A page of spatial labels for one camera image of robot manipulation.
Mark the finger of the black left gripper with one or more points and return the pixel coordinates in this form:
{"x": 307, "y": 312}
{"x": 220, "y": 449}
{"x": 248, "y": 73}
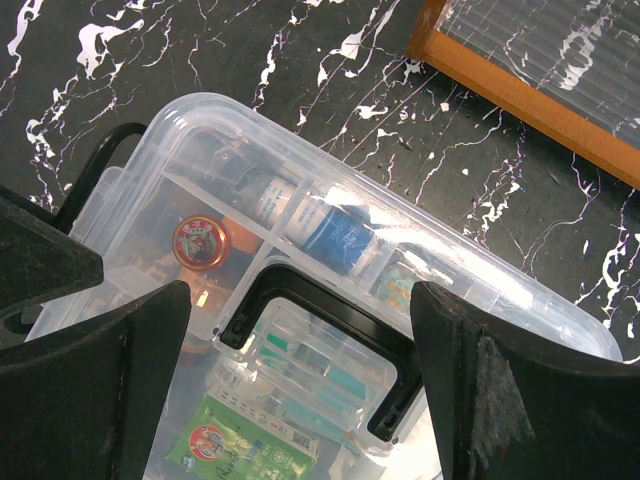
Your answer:
{"x": 39, "y": 263}

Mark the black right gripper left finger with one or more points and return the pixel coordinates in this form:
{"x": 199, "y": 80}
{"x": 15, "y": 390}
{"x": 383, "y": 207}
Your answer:
{"x": 84, "y": 402}

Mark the clear kit box lid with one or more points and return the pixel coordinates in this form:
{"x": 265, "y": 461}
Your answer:
{"x": 213, "y": 195}

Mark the small red balm tin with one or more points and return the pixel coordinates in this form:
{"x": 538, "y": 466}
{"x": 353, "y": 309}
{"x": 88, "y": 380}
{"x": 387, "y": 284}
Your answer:
{"x": 201, "y": 243}

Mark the clear medicine kit box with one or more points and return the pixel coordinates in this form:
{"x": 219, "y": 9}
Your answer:
{"x": 64, "y": 219}

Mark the amber bottle orange cap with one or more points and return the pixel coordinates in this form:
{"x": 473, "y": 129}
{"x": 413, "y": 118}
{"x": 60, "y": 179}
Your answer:
{"x": 210, "y": 290}

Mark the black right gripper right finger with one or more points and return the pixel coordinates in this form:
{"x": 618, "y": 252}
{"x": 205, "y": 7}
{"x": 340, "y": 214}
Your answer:
{"x": 506, "y": 403}

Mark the green wind oil box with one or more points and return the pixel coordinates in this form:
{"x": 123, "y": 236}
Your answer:
{"x": 228, "y": 438}

